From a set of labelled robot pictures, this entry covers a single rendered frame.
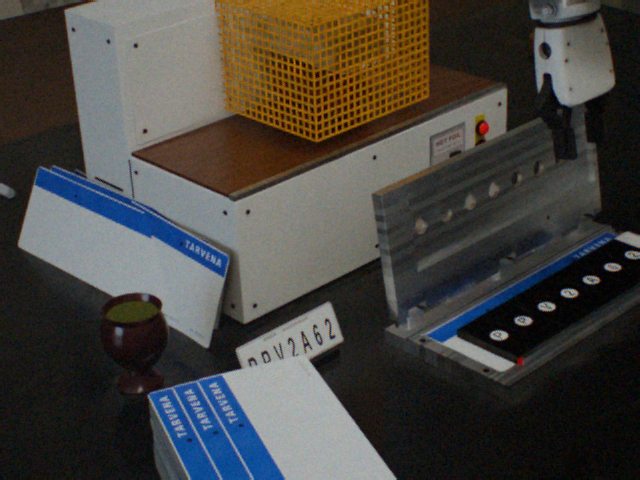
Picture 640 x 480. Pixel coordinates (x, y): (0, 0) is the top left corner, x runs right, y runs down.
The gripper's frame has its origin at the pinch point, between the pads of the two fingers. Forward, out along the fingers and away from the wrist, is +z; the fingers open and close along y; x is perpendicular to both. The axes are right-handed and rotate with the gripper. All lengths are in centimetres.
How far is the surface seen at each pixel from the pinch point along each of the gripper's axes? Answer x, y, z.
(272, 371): 10.2, -46.7, 13.8
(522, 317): 5.8, -9.1, 21.9
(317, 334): 21.8, -30.2, 18.4
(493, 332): 6.1, -14.5, 21.8
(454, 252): 15.4, -9.8, 13.9
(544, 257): 15.5, 8.1, 21.3
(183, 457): 5, -64, 15
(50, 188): 73, -35, 2
